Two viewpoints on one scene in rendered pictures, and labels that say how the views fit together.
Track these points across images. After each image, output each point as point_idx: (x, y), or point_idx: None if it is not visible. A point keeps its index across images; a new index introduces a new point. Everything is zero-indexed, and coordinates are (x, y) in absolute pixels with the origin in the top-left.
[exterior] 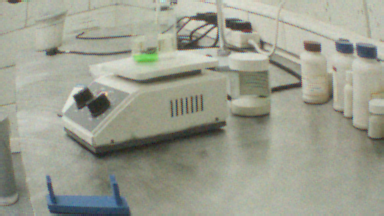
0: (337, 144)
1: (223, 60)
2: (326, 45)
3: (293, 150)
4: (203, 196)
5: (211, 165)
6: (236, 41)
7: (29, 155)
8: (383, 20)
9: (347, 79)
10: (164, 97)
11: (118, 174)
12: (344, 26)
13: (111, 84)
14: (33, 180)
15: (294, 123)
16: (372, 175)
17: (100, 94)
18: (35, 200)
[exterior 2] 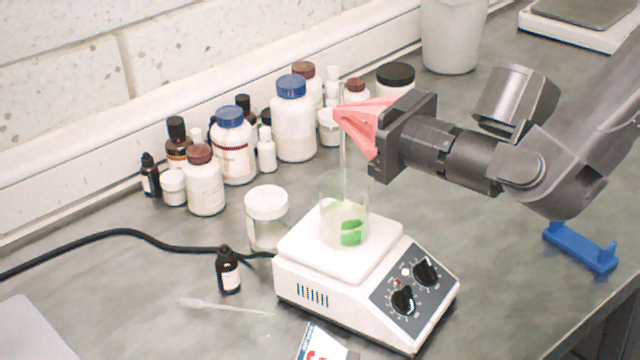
0: (361, 165)
1: (3, 332)
2: (64, 174)
3: (380, 190)
4: (492, 209)
5: (427, 224)
6: None
7: (522, 355)
8: (172, 52)
9: (269, 137)
10: None
11: (486, 262)
12: (63, 123)
13: (386, 268)
14: (578, 309)
15: (302, 205)
16: None
17: (429, 260)
18: (614, 283)
